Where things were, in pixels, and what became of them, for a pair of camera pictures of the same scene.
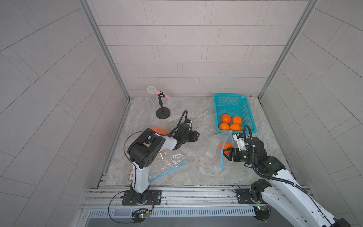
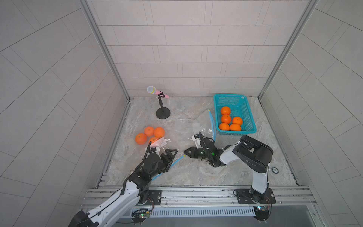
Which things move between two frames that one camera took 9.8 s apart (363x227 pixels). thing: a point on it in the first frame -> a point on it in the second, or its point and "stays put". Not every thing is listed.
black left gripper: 192,136 -> 168,162
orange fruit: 225,145 -> 225,110
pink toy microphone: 152,90 stays put
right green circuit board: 262,212 stays put
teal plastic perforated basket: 234,105 stays put
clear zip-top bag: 214,149 -> 203,125
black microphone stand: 162,113 stays put
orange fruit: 226,118 stays put
